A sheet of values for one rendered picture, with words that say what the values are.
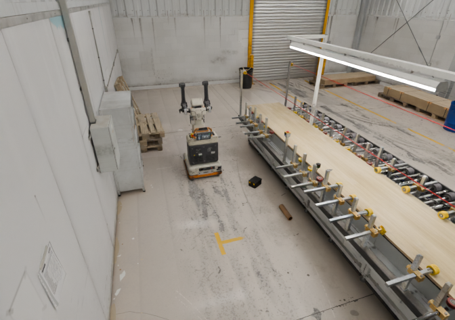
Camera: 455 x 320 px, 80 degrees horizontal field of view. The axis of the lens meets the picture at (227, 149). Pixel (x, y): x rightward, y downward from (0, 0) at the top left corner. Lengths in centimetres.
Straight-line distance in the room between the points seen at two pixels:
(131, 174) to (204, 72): 691
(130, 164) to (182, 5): 702
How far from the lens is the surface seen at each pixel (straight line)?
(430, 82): 281
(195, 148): 485
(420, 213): 372
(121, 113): 433
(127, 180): 487
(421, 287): 328
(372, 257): 325
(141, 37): 1048
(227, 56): 1107
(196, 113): 496
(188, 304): 348
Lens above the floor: 294
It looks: 29 degrees down
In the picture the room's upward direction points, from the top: straight up
